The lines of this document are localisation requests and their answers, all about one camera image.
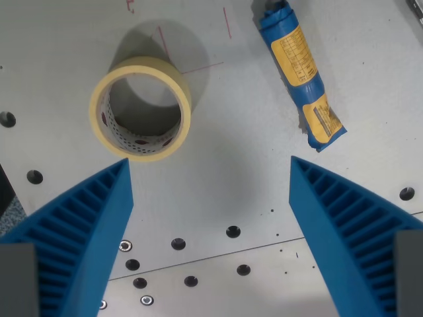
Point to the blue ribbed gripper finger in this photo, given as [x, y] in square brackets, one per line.
[333, 224]
[89, 228]

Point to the rolled blue bag yellow label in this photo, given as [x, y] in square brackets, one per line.
[302, 77]

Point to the silver screw in table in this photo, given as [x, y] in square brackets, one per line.
[103, 304]
[126, 246]
[146, 300]

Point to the yellow masking tape roll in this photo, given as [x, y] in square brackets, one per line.
[140, 109]

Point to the dark object at table edge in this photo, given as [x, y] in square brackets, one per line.
[417, 8]

